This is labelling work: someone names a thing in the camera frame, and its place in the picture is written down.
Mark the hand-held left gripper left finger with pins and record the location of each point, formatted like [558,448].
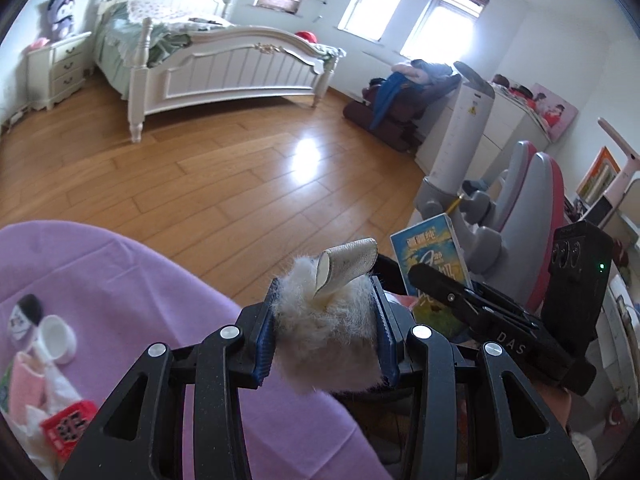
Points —
[265,335]

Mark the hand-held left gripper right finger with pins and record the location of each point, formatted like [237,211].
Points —
[387,342]

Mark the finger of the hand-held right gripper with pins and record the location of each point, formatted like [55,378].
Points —
[389,275]
[442,292]

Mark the blue paper carton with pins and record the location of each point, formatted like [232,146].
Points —
[425,245]

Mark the white fluffy plush piece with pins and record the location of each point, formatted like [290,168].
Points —
[320,340]

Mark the person's right hand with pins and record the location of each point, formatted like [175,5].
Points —
[559,410]

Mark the grey and pink chair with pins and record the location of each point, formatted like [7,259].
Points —
[540,200]

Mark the upright books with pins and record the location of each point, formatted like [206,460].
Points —
[597,175]

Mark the purple blanket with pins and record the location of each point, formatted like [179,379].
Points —
[150,300]

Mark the pink desk lamp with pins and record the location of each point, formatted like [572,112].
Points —
[627,160]

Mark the dark armchair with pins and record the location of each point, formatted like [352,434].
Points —
[385,127]

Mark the white tower air purifier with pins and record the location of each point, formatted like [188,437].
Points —
[465,130]

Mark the white cabinet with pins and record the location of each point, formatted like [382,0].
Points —
[515,120]

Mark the pink framed photo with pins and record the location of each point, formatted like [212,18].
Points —
[554,110]

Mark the blue cloth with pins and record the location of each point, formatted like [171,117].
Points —
[390,95]

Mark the pile of clothes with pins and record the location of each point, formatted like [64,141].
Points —
[425,72]

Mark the small white cup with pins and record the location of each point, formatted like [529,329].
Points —
[57,340]

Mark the red printed packet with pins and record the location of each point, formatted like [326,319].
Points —
[67,427]

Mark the black and white round item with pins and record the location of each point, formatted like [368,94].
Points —
[25,317]

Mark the pink cloth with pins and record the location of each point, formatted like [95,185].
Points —
[27,382]

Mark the red item on bed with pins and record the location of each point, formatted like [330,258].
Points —
[306,36]

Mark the white wooden bed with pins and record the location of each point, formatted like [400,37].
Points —
[240,70]

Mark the white crumpled tissue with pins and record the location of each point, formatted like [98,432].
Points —
[32,440]

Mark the bright window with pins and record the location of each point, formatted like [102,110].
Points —
[445,25]
[380,0]

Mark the green bed quilt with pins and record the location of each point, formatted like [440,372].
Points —
[117,35]

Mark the white nightstand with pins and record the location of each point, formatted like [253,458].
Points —
[60,70]

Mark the small pink plush toy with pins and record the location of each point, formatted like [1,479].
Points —
[41,41]

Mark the purple plush toy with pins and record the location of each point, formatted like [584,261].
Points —
[62,12]

